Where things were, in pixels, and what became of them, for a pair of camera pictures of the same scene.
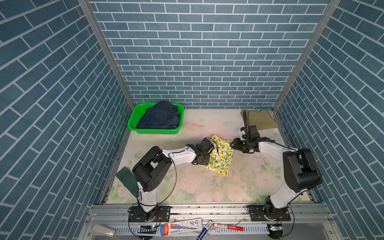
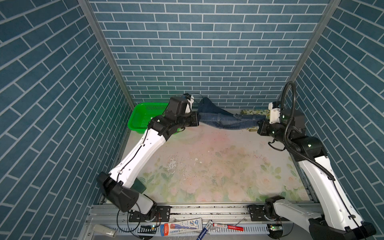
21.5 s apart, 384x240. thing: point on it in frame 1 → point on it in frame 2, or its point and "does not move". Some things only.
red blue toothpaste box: (181, 227) does not move
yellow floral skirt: (220, 158) → (266, 112)
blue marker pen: (204, 230) does not move
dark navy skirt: (162, 115) → (211, 115)
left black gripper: (206, 160) → (194, 118)
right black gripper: (236, 145) → (262, 126)
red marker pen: (232, 227) does not move
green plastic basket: (136, 112) does not move
